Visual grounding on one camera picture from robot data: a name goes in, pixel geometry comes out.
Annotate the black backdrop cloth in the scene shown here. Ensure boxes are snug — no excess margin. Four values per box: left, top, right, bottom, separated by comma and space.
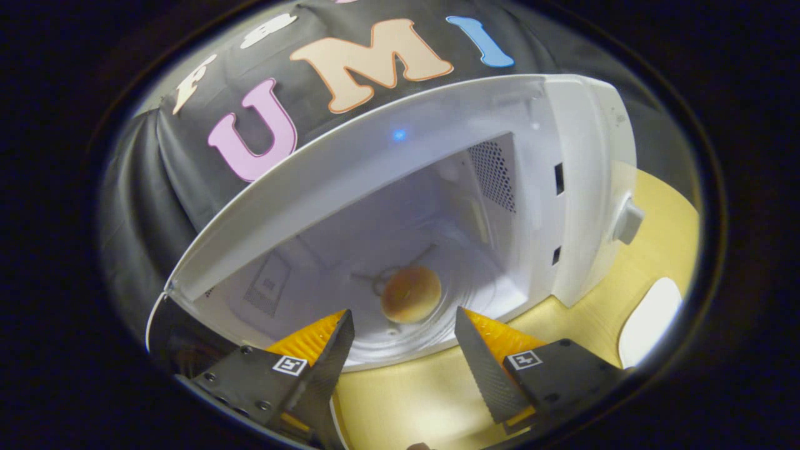
100, 0, 688, 351

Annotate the white square plate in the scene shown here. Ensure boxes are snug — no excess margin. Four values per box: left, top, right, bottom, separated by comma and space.
618, 277, 683, 369

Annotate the white microwave oven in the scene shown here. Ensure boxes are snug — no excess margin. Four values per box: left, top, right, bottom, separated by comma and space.
145, 74, 644, 379

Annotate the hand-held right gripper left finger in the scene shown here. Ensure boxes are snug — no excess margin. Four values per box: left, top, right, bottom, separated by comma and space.
177, 309, 356, 450

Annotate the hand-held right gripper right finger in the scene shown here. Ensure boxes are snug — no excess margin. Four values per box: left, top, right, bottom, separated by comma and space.
454, 306, 629, 435

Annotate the round brown bread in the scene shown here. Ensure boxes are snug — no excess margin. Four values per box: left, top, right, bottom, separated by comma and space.
381, 265, 443, 324

